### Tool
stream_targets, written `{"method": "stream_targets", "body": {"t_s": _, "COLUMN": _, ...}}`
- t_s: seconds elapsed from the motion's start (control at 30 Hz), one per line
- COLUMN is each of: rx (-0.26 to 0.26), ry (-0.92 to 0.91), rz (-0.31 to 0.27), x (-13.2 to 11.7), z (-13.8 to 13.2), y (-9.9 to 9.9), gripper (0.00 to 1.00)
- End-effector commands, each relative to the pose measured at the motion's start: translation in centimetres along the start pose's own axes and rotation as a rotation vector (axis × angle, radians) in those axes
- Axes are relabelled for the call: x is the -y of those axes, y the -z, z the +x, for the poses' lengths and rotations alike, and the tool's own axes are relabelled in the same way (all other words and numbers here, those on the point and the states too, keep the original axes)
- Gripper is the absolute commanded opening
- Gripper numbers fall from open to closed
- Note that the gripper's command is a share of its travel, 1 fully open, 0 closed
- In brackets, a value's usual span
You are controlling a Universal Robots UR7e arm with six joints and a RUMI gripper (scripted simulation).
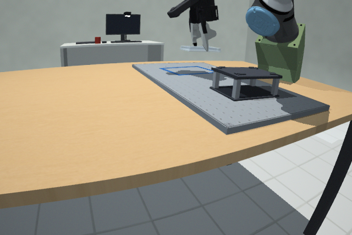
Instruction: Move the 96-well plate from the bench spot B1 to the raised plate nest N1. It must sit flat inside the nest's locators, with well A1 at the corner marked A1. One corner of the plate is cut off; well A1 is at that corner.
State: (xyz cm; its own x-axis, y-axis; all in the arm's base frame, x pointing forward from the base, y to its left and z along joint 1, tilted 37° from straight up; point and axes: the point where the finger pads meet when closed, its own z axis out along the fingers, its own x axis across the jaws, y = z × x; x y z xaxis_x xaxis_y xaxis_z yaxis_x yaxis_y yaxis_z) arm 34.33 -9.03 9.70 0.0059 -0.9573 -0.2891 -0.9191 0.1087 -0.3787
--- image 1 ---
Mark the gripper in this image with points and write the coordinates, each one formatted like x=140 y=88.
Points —
x=198 y=15

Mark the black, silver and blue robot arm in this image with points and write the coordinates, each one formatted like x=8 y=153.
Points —
x=273 y=19

